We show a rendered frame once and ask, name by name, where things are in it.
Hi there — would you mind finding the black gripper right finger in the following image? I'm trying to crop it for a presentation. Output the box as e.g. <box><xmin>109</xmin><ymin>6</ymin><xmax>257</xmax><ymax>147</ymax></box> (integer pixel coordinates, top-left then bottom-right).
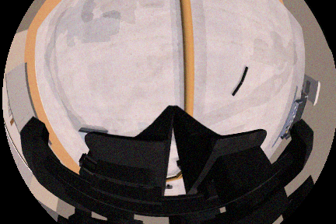
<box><xmin>172</xmin><ymin>105</ymin><xmax>267</xmax><ymax>194</ymax></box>

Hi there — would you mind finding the long tan scraper with grey crossbar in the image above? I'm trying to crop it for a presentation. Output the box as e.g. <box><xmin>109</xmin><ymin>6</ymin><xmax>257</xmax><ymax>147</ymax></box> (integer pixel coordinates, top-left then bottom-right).
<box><xmin>166</xmin><ymin>160</ymin><xmax>183</xmax><ymax>182</ymax></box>

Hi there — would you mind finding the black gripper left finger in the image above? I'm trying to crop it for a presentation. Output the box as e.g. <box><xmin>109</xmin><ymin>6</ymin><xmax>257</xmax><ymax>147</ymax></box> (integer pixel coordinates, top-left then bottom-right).
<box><xmin>84</xmin><ymin>105</ymin><xmax>173</xmax><ymax>197</ymax></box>

